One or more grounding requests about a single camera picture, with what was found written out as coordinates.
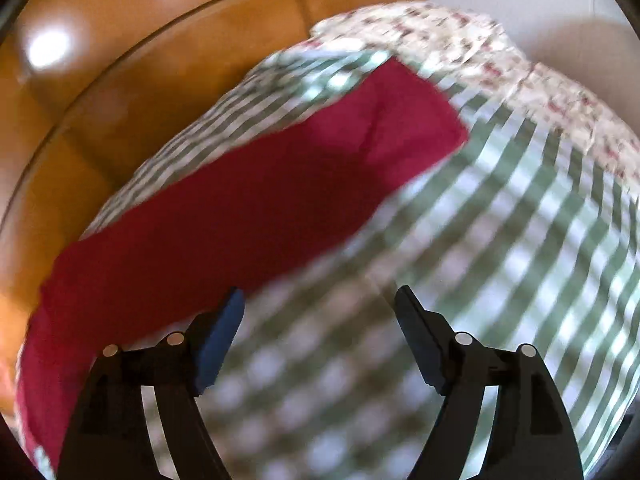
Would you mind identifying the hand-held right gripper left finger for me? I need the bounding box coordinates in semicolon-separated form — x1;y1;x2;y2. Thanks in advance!
57;287;245;480

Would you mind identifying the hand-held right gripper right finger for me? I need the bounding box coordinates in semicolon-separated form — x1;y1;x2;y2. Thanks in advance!
394;285;584;480

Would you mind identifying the floral patterned blanket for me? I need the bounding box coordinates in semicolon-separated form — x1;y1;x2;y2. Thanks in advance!
306;0;640;183

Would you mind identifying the green checked bed sheet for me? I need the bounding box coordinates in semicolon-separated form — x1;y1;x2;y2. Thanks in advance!
12;47;640;480

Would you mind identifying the red cloth garment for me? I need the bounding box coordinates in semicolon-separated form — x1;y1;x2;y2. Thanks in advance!
15;55;472;467

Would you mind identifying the orange wooden panelled wardrobe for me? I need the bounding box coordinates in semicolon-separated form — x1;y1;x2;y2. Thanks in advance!
0;0;427;413

